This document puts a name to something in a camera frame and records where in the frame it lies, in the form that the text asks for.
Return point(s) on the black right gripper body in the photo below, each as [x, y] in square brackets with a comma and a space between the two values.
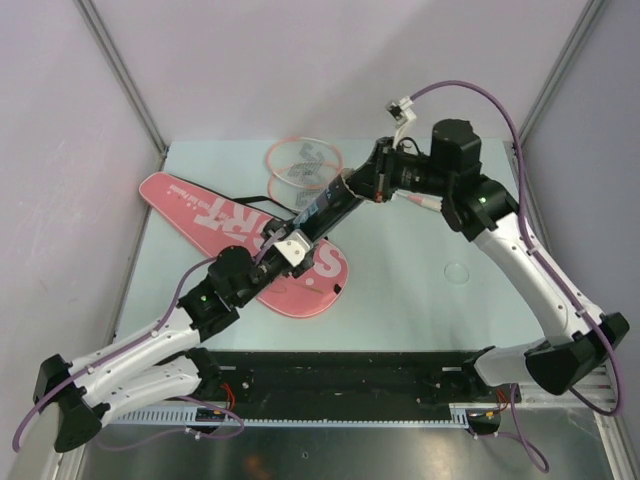
[406, 173]

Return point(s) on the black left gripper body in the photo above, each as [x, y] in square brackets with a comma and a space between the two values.
[266, 271]

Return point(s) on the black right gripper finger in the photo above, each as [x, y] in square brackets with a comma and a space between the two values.
[366, 191]
[366, 175]

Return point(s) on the black shuttlecock tube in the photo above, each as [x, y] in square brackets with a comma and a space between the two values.
[327, 210]

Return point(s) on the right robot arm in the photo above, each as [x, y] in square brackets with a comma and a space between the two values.
[578, 335]

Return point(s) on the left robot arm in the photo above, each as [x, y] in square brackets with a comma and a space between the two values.
[167, 359]

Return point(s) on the pink badminton racket upper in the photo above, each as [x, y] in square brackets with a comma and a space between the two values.
[306, 151]

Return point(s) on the pink badminton racket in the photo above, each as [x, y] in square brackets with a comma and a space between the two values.
[296, 185]
[306, 151]

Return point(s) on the pink badminton racket lower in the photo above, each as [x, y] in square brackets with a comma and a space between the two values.
[296, 185]

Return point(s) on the pink racket bag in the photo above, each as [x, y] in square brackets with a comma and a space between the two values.
[211, 221]

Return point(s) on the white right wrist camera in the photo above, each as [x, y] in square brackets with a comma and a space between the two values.
[403, 115]

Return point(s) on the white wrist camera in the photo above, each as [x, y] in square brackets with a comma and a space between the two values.
[403, 115]
[294, 247]

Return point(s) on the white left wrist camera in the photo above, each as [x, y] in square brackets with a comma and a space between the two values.
[294, 247]

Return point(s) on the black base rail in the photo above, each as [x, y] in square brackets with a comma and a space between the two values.
[441, 376]

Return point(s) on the grey cable duct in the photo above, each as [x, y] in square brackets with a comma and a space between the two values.
[184, 414]

